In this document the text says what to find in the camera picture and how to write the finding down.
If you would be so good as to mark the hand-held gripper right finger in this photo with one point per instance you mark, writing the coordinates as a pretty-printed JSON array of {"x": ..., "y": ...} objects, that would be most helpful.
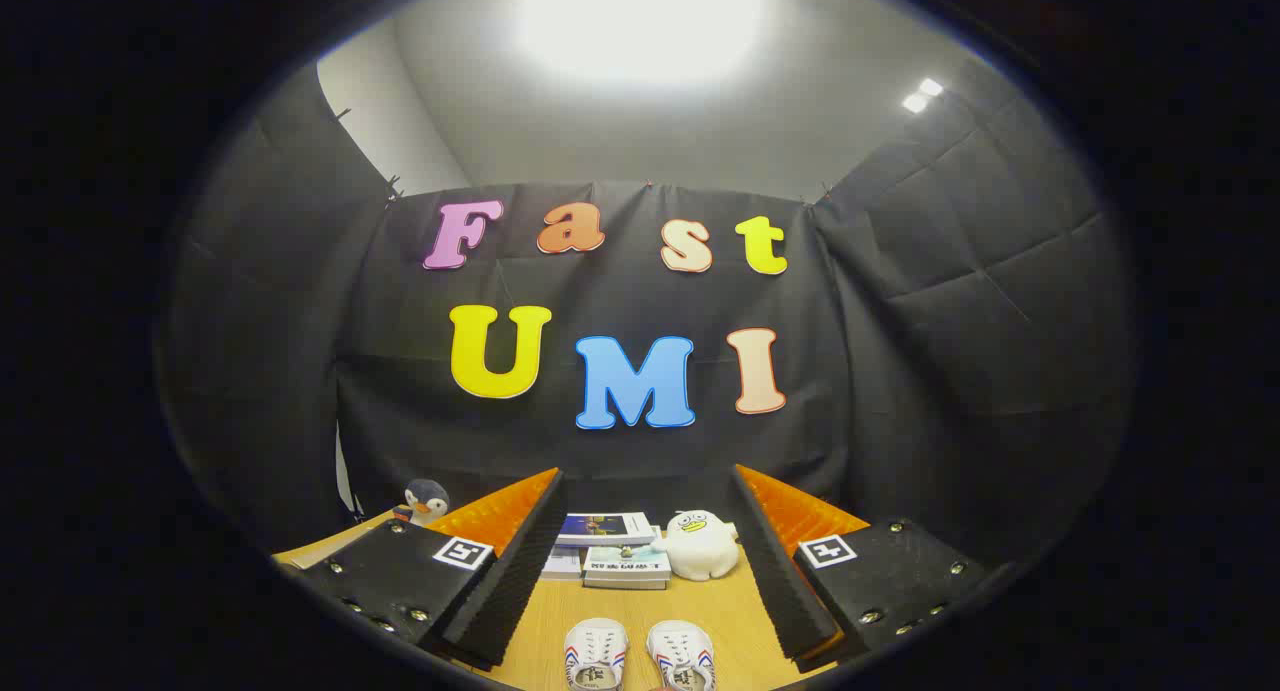
[{"x": 785, "y": 581}]

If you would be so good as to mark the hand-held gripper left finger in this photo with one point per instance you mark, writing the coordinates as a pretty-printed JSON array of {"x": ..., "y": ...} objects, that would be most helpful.
[{"x": 505, "y": 581}]

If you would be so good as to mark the white canvas shoe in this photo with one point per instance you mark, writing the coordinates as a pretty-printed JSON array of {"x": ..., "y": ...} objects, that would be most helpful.
[
  {"x": 596, "y": 651},
  {"x": 680, "y": 653}
]

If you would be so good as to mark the thin white book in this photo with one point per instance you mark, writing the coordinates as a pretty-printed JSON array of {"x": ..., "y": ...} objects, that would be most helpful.
[{"x": 562, "y": 563}]

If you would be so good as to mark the white duck plush toy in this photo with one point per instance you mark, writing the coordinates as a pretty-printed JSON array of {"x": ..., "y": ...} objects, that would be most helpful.
[{"x": 702, "y": 551}]

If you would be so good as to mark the grey penguin plush toy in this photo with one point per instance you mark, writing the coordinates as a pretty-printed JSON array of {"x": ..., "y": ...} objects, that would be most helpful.
[{"x": 428, "y": 499}]

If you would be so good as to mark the book with dark blue cover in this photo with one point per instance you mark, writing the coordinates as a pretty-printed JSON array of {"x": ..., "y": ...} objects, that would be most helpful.
[{"x": 605, "y": 528}]

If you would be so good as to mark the plain white thick book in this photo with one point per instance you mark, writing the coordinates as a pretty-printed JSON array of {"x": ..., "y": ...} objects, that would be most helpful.
[{"x": 625, "y": 583}]

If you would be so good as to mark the thick book with teal cover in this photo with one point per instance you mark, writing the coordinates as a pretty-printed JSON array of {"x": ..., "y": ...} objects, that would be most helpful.
[{"x": 628, "y": 563}]

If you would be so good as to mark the small ceiling spotlight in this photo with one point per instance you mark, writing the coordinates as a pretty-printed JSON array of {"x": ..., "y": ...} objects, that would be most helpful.
[{"x": 922, "y": 95}]

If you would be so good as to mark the large ceiling light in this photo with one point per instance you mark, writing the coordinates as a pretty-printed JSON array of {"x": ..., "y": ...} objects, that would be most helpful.
[{"x": 640, "y": 21}]

